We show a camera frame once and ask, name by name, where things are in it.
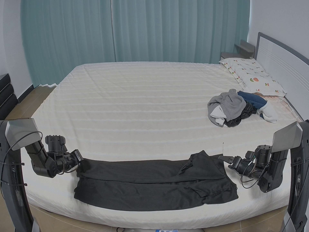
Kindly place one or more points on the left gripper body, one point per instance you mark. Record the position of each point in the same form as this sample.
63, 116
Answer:
76, 161

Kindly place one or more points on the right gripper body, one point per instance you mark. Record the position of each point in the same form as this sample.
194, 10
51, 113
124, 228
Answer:
240, 167

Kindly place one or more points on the black T-shirt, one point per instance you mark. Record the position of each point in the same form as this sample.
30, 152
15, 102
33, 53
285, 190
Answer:
144, 190

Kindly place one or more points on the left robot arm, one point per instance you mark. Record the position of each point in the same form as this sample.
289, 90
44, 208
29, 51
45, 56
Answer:
38, 158

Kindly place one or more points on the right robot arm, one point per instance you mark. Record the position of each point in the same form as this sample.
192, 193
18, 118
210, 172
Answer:
275, 168

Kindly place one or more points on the pile of clothes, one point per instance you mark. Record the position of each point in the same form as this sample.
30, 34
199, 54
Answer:
231, 105

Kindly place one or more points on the bed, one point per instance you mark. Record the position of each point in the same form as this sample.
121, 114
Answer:
144, 93

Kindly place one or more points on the white printed pillow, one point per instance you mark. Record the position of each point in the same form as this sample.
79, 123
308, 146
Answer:
253, 76

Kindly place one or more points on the black chest of drawers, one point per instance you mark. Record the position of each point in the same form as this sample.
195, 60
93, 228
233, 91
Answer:
7, 98

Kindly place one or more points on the grey bedside table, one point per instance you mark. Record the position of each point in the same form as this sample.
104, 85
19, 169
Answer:
243, 49

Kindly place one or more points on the blue-green curtain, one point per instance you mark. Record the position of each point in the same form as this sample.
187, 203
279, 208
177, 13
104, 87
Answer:
72, 20

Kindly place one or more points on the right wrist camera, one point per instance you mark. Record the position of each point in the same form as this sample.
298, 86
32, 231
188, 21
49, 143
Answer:
249, 155

